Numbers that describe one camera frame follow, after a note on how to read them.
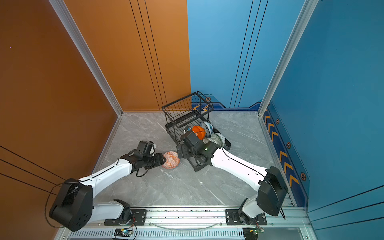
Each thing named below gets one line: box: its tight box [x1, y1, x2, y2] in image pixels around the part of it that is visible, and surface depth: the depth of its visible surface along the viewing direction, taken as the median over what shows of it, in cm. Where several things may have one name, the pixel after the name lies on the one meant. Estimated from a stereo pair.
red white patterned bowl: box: [162, 151, 180, 169], surface depth 93 cm
